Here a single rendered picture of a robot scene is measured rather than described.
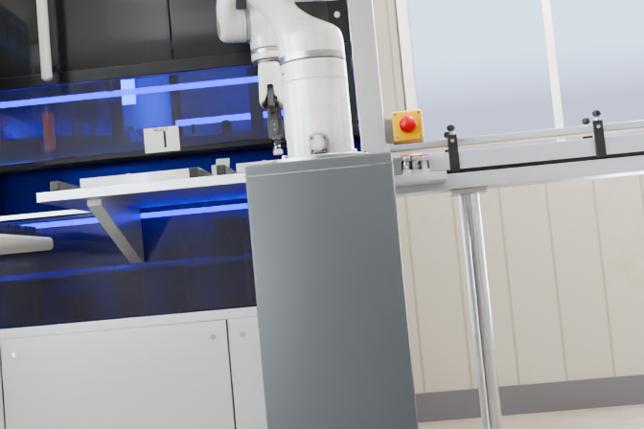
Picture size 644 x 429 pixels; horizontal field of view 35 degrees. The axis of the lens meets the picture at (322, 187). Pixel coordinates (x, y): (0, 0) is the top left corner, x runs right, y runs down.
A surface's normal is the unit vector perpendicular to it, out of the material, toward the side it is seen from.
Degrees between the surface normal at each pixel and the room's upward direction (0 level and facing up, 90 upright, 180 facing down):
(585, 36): 90
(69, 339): 90
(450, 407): 90
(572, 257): 90
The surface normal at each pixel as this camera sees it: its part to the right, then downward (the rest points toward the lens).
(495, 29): -0.07, -0.07
